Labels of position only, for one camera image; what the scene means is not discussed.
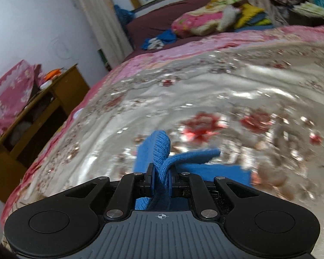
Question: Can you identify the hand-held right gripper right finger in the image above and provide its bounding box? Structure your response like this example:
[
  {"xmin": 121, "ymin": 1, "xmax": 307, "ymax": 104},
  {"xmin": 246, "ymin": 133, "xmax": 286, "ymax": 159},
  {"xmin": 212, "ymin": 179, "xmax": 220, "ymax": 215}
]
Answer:
[{"xmin": 170, "ymin": 167, "xmax": 260, "ymax": 221}]

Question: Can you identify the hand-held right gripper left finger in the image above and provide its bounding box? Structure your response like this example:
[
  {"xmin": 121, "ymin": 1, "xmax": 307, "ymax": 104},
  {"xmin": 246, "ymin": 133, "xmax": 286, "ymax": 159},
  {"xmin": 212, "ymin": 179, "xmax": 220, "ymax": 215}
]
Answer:
[{"xmin": 66, "ymin": 163, "xmax": 155, "ymax": 221}]

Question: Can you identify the blue sweater with yellow stripe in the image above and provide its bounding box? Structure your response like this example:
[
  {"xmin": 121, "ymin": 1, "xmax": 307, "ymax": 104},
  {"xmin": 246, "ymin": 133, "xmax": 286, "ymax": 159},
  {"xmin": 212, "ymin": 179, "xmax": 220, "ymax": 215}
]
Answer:
[{"xmin": 134, "ymin": 130, "xmax": 252, "ymax": 211}]

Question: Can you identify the shiny floral bedspread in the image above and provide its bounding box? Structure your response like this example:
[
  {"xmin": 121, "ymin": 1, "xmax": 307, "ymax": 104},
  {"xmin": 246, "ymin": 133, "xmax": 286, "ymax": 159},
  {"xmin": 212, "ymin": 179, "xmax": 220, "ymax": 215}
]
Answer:
[{"xmin": 1, "ymin": 25, "xmax": 324, "ymax": 259}]

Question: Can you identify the wooden cabinet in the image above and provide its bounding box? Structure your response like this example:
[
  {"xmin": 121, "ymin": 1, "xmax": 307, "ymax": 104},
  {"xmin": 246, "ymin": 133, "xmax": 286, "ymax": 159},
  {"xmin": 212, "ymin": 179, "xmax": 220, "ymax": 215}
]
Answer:
[{"xmin": 0, "ymin": 64, "xmax": 90, "ymax": 203}]

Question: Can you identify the green bottle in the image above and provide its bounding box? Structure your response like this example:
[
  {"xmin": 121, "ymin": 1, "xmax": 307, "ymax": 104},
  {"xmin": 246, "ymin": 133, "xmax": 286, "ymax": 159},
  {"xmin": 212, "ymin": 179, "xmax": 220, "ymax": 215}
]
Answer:
[{"xmin": 98, "ymin": 49, "xmax": 110, "ymax": 71}]

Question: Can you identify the blue and white cloth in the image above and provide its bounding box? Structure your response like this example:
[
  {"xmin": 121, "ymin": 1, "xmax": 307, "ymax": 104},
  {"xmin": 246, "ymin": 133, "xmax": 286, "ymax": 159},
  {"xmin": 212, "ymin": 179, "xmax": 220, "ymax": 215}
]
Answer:
[{"xmin": 142, "ymin": 29, "xmax": 178, "ymax": 51}]

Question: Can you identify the orange item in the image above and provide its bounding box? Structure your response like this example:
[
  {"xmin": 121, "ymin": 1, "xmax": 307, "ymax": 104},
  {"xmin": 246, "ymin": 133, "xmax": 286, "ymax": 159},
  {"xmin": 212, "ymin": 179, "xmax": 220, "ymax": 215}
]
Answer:
[{"xmin": 43, "ymin": 69, "xmax": 63, "ymax": 81}]

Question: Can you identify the maroon bed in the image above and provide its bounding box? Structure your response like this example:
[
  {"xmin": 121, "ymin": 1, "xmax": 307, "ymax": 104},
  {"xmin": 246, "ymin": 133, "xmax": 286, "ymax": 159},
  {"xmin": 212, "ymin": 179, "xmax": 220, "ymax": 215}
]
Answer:
[{"xmin": 125, "ymin": 0, "xmax": 276, "ymax": 51}]

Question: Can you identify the pink floral cloth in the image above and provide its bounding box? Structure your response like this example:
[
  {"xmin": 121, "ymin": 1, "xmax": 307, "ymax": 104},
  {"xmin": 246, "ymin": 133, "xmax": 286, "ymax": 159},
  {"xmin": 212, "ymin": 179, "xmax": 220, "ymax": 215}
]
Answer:
[{"xmin": 0, "ymin": 60, "xmax": 43, "ymax": 144}]

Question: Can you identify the pink floral quilt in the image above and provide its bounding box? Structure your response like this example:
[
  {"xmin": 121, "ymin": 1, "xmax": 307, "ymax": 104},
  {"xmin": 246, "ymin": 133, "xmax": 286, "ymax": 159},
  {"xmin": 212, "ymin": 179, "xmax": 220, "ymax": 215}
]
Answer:
[{"xmin": 171, "ymin": 0, "xmax": 243, "ymax": 37}]

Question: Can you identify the blue hanging cloth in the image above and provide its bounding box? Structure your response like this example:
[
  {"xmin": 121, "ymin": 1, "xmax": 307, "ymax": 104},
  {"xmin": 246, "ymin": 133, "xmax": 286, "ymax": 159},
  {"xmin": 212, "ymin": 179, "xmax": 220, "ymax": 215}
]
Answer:
[{"xmin": 114, "ymin": 4, "xmax": 136, "ymax": 27}]

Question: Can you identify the beige curtain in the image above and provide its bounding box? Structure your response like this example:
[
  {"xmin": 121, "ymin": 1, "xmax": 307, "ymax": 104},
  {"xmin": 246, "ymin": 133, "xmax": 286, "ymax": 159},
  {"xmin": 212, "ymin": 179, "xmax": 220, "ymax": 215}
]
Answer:
[{"xmin": 70, "ymin": 0, "xmax": 135, "ymax": 71}]

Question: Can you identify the white fluffy cloth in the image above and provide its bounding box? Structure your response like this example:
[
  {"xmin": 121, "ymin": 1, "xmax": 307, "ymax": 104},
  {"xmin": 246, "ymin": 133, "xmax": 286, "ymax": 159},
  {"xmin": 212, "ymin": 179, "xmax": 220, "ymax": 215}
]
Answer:
[{"xmin": 221, "ymin": 5, "xmax": 243, "ymax": 31}]

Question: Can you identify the yellow cloth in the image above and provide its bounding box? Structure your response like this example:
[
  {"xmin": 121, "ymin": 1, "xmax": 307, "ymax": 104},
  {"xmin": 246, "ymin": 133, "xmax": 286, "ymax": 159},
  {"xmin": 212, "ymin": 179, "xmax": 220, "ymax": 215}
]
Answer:
[{"xmin": 236, "ymin": 3, "xmax": 265, "ymax": 29}]

